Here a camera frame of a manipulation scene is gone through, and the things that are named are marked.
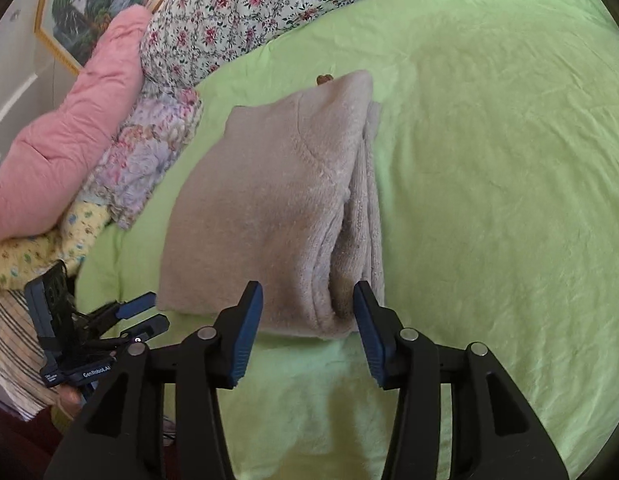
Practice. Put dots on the white pink-flowered quilt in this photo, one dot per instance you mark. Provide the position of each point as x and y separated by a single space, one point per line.
229 15

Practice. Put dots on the pink quilt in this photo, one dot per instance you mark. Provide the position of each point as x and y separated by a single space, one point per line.
64 145

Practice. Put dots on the framed landscape painting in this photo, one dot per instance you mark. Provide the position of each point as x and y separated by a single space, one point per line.
89 0

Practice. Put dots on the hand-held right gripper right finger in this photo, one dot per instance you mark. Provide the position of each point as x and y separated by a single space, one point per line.
374 340

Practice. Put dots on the green bed sheet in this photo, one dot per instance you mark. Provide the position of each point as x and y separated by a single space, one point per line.
489 185

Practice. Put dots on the person's left hand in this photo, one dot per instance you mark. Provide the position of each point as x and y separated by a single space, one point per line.
69 397

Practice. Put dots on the yellow printed cloth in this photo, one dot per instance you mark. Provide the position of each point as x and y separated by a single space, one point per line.
29 255

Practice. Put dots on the pastel floral folded blanket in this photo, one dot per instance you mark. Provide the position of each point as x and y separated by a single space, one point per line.
139 160

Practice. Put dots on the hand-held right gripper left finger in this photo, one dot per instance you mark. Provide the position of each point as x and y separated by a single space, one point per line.
244 340

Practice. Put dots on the striped cloth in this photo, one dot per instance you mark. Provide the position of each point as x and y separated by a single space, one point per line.
14 350

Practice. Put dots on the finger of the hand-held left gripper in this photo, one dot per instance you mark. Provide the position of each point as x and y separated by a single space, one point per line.
134 305
149 327

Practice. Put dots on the beige knitted sweater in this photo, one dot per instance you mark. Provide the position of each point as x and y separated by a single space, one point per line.
259 200

